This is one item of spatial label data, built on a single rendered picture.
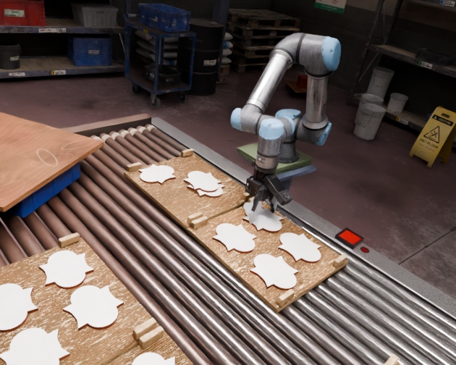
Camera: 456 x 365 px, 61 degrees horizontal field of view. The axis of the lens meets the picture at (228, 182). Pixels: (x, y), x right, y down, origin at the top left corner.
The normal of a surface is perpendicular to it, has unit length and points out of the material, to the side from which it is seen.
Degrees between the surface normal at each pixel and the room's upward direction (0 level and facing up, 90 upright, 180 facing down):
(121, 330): 0
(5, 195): 0
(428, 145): 78
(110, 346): 0
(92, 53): 90
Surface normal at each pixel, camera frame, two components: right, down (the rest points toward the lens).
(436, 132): -0.76, -0.04
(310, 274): 0.15, -0.84
